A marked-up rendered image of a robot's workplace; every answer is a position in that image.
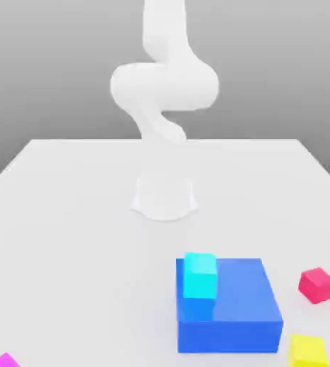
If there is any small cyan cube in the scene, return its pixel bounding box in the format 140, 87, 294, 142
183, 252, 218, 301

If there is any small red cube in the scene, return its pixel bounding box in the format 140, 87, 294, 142
298, 267, 330, 305

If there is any small yellow cube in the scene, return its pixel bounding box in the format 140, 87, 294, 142
288, 333, 329, 367

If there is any small magenta cube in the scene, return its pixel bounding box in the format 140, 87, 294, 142
0, 352, 21, 367

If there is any large blue box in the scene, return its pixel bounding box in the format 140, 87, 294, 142
175, 257, 284, 354

